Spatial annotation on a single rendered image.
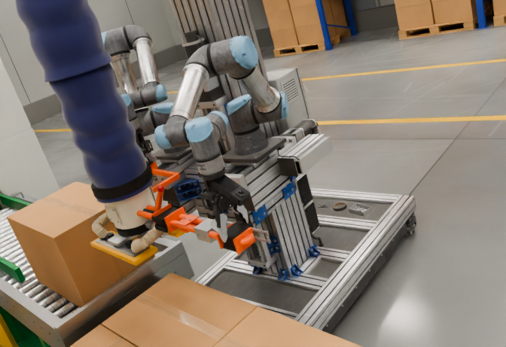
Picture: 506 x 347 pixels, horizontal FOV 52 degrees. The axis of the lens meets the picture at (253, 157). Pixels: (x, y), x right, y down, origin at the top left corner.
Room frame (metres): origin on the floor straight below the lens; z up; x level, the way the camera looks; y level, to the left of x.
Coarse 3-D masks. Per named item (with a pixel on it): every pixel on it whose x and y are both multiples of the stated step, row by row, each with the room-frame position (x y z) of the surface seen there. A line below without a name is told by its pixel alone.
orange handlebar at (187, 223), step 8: (152, 168) 2.19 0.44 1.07; (168, 176) 2.07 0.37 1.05; (176, 176) 2.01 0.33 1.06; (160, 184) 1.96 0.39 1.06; (168, 184) 1.98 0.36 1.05; (152, 208) 1.74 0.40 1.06; (144, 216) 1.71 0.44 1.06; (184, 216) 1.59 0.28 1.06; (192, 216) 1.56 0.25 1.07; (176, 224) 1.56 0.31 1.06; (184, 224) 1.52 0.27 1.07; (192, 224) 1.56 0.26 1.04; (184, 232) 1.53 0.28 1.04; (192, 232) 1.50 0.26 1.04; (216, 232) 1.42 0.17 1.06; (248, 240) 1.32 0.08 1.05
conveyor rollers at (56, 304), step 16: (0, 224) 3.61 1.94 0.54; (0, 240) 3.26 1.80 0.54; (16, 240) 3.17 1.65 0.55; (16, 256) 2.96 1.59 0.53; (0, 272) 2.74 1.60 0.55; (32, 272) 2.66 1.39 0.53; (32, 288) 2.47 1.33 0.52; (48, 288) 2.37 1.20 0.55; (48, 304) 2.25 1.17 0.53; (64, 304) 2.21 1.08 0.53
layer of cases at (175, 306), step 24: (168, 288) 2.04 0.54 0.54; (192, 288) 1.98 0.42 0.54; (120, 312) 1.96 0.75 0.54; (144, 312) 1.91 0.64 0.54; (168, 312) 1.86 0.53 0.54; (192, 312) 1.81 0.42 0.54; (216, 312) 1.76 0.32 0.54; (240, 312) 1.71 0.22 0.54; (264, 312) 1.67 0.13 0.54; (96, 336) 1.84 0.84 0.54; (120, 336) 1.80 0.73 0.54; (144, 336) 1.74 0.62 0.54; (168, 336) 1.70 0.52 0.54; (192, 336) 1.65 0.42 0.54; (216, 336) 1.61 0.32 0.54; (240, 336) 1.57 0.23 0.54; (264, 336) 1.53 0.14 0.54; (288, 336) 1.50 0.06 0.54; (312, 336) 1.46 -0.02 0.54; (336, 336) 1.43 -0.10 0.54
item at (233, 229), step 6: (228, 228) 1.39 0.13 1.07; (234, 228) 1.38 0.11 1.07; (240, 228) 1.37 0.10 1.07; (246, 228) 1.36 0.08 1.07; (216, 234) 1.37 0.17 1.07; (228, 234) 1.35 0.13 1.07; (234, 234) 1.34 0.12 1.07; (240, 234) 1.33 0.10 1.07; (246, 234) 1.34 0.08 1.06; (228, 240) 1.35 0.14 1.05; (234, 240) 1.31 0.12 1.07; (240, 240) 1.32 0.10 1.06; (222, 246) 1.37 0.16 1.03; (228, 246) 1.36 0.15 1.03; (234, 246) 1.33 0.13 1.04; (240, 246) 1.32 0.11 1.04; (246, 246) 1.33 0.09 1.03; (240, 252) 1.31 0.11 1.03
